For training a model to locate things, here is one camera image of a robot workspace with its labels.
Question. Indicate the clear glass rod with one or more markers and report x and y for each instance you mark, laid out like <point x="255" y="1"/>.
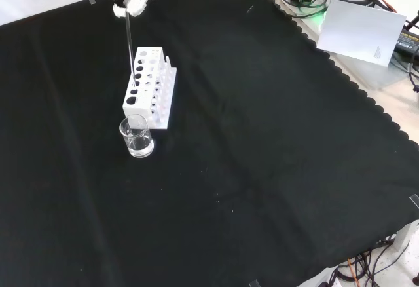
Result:
<point x="130" y="48"/>

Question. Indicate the clear glass beaker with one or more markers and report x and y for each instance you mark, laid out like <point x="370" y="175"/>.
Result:
<point x="137" y="139"/>

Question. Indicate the white test tube rack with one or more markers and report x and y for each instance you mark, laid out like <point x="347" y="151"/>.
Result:
<point x="144" y="97"/>

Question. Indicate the black bench cloth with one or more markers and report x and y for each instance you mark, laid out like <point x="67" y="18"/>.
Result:
<point x="229" y="136"/>

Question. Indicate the pale board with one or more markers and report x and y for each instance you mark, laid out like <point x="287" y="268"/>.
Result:
<point x="360" y="34"/>

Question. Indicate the black power adapter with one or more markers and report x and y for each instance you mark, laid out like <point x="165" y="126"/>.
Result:
<point x="407" y="41"/>

